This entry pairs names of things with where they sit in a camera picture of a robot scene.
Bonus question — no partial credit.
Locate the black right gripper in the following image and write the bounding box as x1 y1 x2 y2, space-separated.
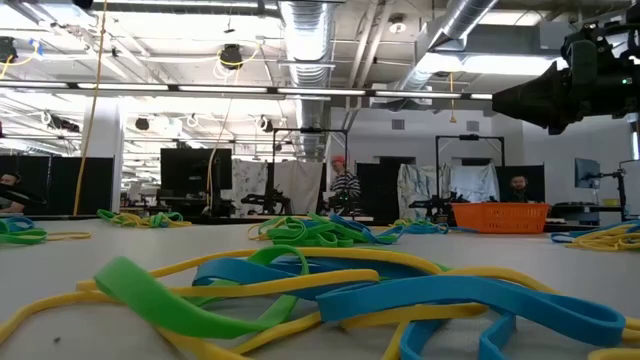
492 29 640 136

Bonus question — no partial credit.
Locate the small monitor on arm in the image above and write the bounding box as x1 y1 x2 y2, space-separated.
573 157 602 190

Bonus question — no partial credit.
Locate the black partition panel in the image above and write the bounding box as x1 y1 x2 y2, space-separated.
355 156 401 221
49 156 115 217
494 164 546 204
0 154 51 216

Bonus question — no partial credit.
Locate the person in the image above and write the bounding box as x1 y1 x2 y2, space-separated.
0 172 26 215
329 154 362 216
508 174 531 204

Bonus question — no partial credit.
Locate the dark background desk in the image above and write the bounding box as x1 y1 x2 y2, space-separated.
549 201 626 226

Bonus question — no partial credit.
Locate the white panel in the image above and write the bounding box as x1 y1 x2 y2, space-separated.
619 158 640 201

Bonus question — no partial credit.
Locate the orange plastic basket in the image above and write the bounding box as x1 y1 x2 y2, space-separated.
451 201 551 235

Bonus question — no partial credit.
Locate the patterned white cloth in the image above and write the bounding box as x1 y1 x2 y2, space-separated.
397 163 449 221
232 158 270 217

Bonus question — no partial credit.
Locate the long ceiling light strip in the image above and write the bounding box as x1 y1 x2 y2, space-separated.
0 79 494 101

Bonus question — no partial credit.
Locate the black computer monitor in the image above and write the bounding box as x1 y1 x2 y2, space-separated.
159 147 234 199

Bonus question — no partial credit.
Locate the cluttered background desk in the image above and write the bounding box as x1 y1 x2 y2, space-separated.
119 192 236 219

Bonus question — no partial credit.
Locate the black metal station frame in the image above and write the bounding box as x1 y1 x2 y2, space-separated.
434 133 506 201
271 127 350 216

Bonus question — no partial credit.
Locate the yellow hanging cable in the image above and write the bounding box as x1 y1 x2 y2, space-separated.
205 97 234 209

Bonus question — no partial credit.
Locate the yellow power cable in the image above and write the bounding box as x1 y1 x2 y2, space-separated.
72 0 109 217

